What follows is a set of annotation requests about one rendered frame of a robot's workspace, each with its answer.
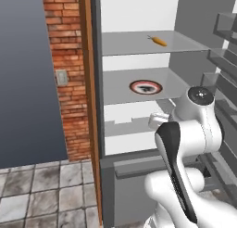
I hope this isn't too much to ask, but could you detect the grey freezer drawer handle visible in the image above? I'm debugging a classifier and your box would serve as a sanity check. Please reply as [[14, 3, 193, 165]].
[[114, 158, 169, 180]]

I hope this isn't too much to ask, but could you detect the grey freezer drawer front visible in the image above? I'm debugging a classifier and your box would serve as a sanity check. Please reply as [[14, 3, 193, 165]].
[[113, 156, 205, 228]]

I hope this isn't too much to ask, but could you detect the grey open fridge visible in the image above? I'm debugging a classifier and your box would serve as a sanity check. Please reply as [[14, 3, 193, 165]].
[[91, 0, 237, 228]]

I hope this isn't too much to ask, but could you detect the grey fridge door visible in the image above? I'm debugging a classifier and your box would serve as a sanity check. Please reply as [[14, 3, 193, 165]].
[[200, 0, 237, 205]]

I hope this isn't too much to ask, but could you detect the orange carrot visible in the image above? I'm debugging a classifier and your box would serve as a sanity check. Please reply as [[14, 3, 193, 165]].
[[146, 34, 168, 47]]

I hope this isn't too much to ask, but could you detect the brown wooden side panel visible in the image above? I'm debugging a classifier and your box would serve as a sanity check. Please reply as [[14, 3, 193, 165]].
[[78, 0, 104, 226]]

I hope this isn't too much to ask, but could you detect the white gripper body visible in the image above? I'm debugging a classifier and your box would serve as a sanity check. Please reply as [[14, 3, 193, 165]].
[[148, 112, 171, 130]]

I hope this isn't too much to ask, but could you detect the grey fridge shelf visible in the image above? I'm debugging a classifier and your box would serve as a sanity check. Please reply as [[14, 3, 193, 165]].
[[101, 30, 211, 57], [102, 67, 191, 106]]

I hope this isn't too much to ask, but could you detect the grey wall switch plate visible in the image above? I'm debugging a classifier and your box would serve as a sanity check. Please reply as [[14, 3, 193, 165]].
[[55, 70, 69, 86]]

